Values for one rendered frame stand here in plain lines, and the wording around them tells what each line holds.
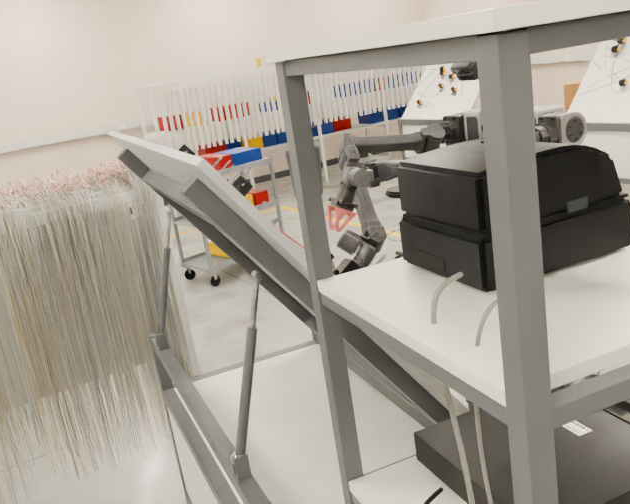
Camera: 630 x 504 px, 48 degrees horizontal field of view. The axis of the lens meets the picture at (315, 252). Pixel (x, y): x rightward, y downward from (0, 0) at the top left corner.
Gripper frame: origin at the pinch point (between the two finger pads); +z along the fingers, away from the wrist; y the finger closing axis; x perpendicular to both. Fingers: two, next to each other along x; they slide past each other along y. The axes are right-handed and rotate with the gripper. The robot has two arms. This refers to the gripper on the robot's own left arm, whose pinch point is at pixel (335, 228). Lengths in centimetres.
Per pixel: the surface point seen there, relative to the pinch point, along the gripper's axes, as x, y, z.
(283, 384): 1, -5, 55
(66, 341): -63, -54, 69
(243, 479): -35, 73, 55
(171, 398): -30, -19, 71
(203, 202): -61, 76, 2
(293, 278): -39, 74, 11
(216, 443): -37, 55, 56
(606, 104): 343, -296, -170
